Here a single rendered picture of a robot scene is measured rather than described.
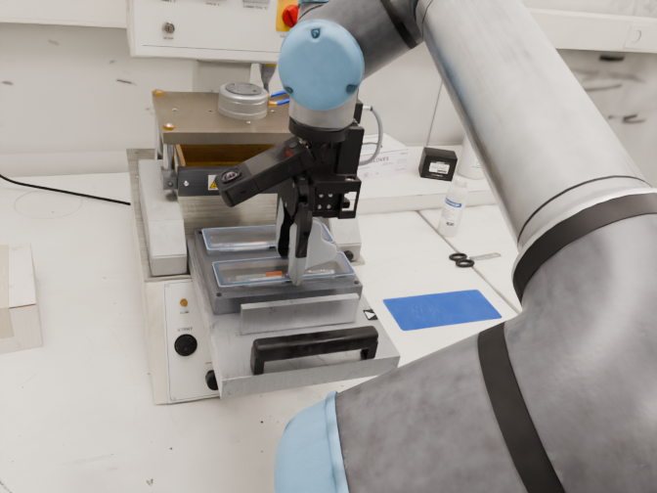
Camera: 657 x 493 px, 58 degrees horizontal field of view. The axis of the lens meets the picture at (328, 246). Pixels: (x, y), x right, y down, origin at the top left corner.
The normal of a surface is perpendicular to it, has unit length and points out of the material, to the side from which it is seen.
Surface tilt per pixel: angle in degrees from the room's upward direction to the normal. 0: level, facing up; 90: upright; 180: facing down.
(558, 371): 39
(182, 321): 65
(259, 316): 90
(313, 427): 44
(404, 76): 90
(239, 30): 90
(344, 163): 90
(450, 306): 0
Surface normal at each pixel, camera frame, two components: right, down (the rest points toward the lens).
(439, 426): -0.55, -0.50
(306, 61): -0.08, 0.52
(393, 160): 0.56, 0.50
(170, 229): 0.31, -0.29
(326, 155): 0.32, 0.54
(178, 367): 0.35, 0.13
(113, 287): 0.14, -0.84
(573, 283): -0.70, -0.56
